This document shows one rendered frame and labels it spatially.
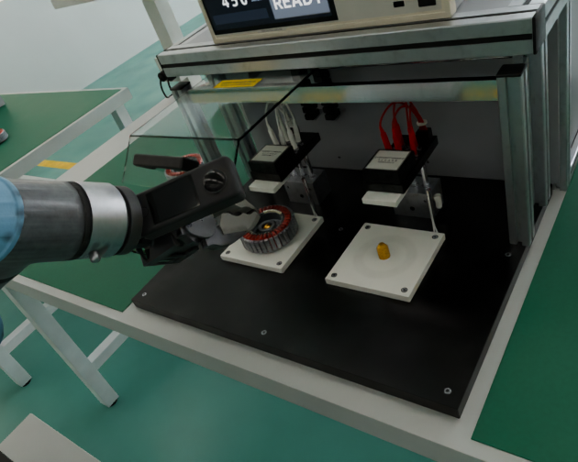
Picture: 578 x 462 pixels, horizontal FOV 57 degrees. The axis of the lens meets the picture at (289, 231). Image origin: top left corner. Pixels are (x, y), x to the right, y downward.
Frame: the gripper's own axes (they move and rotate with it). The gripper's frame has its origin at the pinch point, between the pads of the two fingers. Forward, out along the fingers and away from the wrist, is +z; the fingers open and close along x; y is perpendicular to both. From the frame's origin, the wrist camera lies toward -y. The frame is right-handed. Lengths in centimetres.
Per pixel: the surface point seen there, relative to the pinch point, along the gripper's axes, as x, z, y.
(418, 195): 0.4, 34.6, -7.6
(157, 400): 13, 64, 120
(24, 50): -337, 192, 343
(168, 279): -4.3, 15.6, 38.4
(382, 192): -0.5, 24.6, -6.1
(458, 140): -7.0, 42.9, -15.4
